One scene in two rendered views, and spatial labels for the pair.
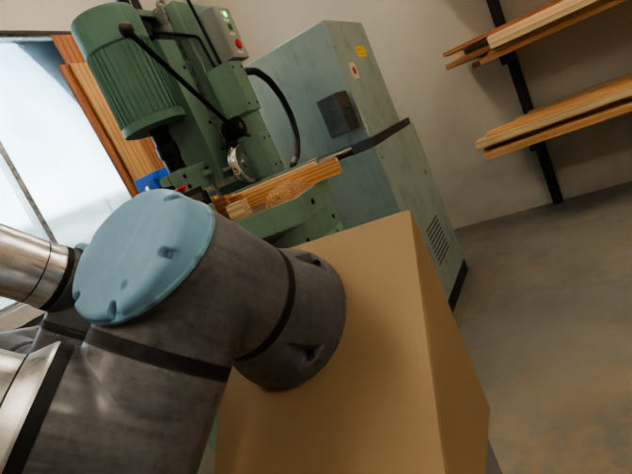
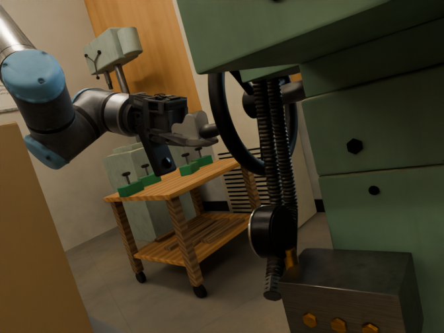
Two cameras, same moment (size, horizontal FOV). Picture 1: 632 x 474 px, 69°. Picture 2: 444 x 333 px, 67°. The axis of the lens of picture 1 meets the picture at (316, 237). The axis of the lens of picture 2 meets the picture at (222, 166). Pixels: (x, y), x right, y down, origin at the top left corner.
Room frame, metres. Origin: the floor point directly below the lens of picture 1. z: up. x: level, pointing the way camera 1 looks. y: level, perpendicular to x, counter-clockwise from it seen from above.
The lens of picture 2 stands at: (1.07, -0.24, 0.81)
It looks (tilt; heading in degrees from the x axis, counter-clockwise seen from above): 9 degrees down; 102
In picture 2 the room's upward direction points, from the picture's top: 15 degrees counter-clockwise
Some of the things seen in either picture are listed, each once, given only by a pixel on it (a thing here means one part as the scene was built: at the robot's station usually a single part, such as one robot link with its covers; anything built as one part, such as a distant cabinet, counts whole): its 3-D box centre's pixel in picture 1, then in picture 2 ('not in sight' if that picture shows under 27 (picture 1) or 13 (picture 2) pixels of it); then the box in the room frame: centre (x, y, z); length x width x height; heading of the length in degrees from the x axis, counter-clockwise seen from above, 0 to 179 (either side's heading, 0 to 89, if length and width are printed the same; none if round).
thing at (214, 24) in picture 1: (224, 37); not in sight; (1.56, 0.01, 1.40); 0.10 x 0.06 x 0.16; 153
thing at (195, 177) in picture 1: (189, 183); not in sight; (1.35, 0.27, 1.03); 0.14 x 0.07 x 0.09; 153
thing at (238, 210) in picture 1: (239, 210); not in sight; (1.11, 0.14, 0.92); 0.04 x 0.03 x 0.04; 69
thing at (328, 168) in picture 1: (232, 207); not in sight; (1.28, 0.18, 0.92); 0.67 x 0.02 x 0.04; 63
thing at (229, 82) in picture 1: (234, 90); not in sight; (1.46, 0.04, 1.23); 0.09 x 0.08 x 0.15; 153
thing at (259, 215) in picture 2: not in sight; (277, 238); (1.03, 0.14, 0.65); 0.06 x 0.04 x 0.08; 63
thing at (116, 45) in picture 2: not in sight; (139, 136); (-0.05, 2.29, 0.79); 0.62 x 0.48 x 1.58; 146
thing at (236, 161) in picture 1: (243, 163); not in sight; (1.39, 0.11, 1.02); 0.12 x 0.03 x 0.12; 153
